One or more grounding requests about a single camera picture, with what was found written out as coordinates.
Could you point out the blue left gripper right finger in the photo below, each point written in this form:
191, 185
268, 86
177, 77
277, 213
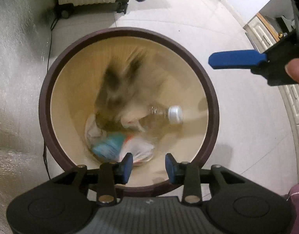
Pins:
186, 174

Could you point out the teal tissue packet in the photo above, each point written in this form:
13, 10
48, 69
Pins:
109, 147

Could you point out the brown paper trash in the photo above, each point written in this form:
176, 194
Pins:
118, 89

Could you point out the clear orange plastic wrapper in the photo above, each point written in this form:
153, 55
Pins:
141, 150

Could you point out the clear plastic bottle white cap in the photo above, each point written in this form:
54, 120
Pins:
158, 117

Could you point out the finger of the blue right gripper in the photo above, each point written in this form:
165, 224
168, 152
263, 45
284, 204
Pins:
238, 59

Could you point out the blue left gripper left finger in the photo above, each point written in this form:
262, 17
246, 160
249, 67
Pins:
109, 175

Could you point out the person's hand fingertip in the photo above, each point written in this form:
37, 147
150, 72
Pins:
292, 69

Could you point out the round beige trash bin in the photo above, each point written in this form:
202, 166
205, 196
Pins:
170, 76

